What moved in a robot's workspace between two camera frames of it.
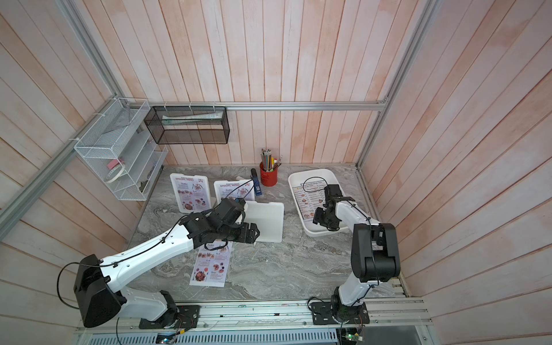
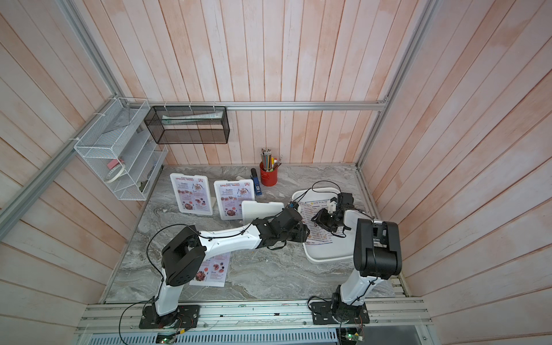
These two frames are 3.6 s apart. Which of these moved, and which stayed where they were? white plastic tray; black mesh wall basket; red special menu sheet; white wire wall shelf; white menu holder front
Moved: white plastic tray
Stayed: black mesh wall basket; white wire wall shelf; white menu holder front; red special menu sheet
